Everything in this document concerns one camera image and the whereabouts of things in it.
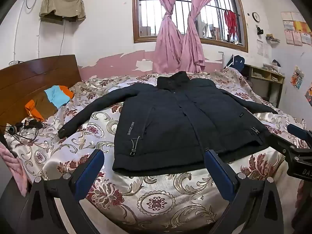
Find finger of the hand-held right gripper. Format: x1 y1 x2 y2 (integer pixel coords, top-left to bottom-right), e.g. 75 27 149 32
286 124 312 150
268 134 297 157

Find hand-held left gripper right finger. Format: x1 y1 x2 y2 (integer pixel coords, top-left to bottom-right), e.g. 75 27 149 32
205 149 285 234

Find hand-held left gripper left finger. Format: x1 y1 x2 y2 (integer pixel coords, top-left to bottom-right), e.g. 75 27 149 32
23 149 105 234

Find dark navy padded jacket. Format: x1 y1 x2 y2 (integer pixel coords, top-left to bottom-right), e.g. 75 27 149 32
58 71 279 177

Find wooden desk shelf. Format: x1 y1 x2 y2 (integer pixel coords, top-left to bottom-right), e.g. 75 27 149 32
244 63 285 108

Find floral patterned bedspread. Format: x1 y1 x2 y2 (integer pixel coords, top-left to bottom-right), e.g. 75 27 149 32
5 67 308 234

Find stack of papers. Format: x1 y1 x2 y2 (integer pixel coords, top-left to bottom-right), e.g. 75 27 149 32
263 63 281 73

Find pink fluffy cloth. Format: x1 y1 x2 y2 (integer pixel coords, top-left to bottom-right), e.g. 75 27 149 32
0 141 31 197

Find orange brown blue garment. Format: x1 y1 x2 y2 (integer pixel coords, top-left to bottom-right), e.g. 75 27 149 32
24 85 75 122

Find dark blue backpack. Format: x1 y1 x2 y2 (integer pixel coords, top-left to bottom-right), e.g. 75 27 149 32
225 55 246 73

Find brown wooden headboard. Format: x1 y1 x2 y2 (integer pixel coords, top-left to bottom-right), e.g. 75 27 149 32
0 54 82 132

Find red hanging garment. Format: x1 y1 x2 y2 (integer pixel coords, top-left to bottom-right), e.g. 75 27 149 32
224 9 238 36

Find wooden framed barred window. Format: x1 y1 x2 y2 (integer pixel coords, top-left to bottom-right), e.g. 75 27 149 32
132 0 248 53

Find colourful wall sticker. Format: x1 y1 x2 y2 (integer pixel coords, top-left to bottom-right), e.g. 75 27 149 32
305 83 312 107
290 66 305 90

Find black tangled cables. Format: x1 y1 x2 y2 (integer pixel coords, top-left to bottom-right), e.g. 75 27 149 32
5 118 46 140

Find small wall shelf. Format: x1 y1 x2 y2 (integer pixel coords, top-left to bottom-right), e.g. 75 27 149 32
265 34 281 44

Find group of wall certificates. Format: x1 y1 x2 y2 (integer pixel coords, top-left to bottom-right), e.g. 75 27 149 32
280 12 312 47

